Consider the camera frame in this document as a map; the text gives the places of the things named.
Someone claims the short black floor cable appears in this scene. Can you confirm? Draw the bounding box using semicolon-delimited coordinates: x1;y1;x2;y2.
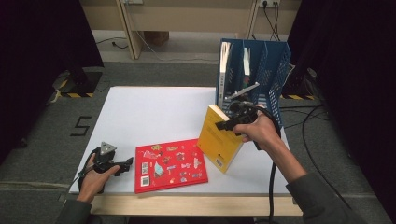
93;36;129;50

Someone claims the beige wooden desk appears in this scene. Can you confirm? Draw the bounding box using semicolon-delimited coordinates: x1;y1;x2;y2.
78;0;304;61

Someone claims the long black floor cable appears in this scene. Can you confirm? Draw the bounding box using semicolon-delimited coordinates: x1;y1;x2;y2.
301;105;363;224

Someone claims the red book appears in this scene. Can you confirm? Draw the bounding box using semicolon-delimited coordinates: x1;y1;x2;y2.
134;138;209;195

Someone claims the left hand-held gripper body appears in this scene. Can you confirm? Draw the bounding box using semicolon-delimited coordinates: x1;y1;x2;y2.
92;141;121;174

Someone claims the black wall socket cable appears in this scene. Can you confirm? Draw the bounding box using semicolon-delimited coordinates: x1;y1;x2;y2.
262;0;282;42

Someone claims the thin black floor cable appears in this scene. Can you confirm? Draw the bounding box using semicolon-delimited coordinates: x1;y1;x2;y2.
279;105;331;130

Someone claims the left hand-held gripper cable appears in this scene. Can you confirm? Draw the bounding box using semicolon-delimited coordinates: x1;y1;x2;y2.
69;147;101;191

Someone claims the person's right hand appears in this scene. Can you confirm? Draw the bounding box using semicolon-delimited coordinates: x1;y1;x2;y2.
233;105;282;152

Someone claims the blue plastic file rack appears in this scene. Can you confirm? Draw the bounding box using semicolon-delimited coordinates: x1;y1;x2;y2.
214;37;292;129

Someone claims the cardboard box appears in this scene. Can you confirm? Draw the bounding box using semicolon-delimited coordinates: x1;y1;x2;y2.
144;31;171;47

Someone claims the black curtain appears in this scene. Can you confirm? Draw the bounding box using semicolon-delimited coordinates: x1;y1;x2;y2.
286;0;396;220
0;0;105;164

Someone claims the person's left hand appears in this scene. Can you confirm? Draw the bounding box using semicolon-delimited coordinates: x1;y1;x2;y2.
77;154;120;203

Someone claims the black striped stand base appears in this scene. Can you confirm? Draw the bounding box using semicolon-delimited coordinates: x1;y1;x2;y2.
51;67;104;99
280;66;317;101

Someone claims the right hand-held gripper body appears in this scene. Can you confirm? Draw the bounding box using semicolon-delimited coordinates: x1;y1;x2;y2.
223;82;261;122

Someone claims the thin white floor cable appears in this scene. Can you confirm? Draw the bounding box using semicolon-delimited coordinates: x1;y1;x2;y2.
135;30;219;63

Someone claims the hand-held gripper cable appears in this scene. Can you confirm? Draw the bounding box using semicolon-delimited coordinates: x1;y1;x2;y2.
69;147;101;191
238;103;283;224

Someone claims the right hand-held gripper cable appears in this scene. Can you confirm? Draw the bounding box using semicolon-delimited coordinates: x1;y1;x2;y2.
238;103;283;224

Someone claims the white picture-grid book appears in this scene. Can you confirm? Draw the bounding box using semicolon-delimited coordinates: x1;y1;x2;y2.
217;41;233;109

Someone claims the teal cover book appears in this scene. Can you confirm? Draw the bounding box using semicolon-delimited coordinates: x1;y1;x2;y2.
242;46;252;91

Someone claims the yellow book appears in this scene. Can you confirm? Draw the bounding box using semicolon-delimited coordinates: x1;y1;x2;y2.
196;104;246;175

